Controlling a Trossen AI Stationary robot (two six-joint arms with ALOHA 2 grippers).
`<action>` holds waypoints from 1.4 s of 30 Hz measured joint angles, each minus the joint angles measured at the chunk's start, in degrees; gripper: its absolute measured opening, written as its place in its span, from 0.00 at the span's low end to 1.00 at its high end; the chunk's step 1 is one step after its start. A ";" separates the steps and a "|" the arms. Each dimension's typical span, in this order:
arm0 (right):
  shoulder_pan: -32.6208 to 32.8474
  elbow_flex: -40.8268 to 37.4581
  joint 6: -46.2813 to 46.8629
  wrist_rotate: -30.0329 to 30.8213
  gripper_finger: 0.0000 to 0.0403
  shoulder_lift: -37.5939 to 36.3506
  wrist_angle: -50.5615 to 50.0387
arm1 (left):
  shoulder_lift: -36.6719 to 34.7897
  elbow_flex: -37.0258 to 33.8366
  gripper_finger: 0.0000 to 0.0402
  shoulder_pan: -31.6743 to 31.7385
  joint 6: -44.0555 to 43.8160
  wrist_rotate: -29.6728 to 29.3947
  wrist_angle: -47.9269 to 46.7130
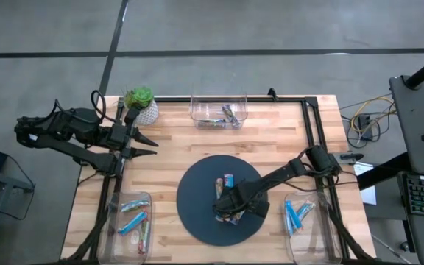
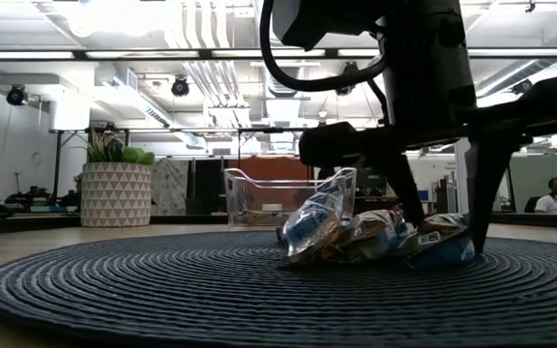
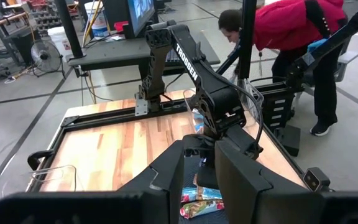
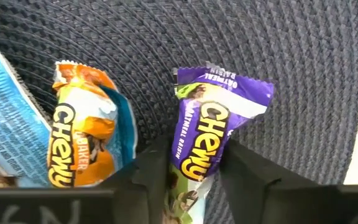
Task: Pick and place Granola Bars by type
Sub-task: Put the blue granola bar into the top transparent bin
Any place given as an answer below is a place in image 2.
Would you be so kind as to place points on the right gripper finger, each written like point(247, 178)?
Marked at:
point(486, 159)
point(331, 145)

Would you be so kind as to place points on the blue granola bar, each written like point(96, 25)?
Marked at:
point(312, 222)

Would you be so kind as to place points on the black background robot arm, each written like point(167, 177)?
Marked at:
point(27, 197)

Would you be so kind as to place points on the black beam with light bars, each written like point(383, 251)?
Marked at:
point(114, 53)

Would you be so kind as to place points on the white round column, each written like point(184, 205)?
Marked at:
point(461, 183)

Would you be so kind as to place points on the dark monitor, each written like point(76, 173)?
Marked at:
point(368, 181)

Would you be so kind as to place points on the clear plastic bin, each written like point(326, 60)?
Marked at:
point(259, 193)

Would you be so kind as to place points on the dark round plate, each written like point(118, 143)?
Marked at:
point(162, 290)

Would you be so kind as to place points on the succulent in white patterned pot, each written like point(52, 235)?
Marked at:
point(114, 193)

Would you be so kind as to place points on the silver ventilation duct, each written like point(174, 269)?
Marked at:
point(283, 63)

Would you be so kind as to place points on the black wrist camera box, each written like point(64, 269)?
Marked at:
point(317, 19)

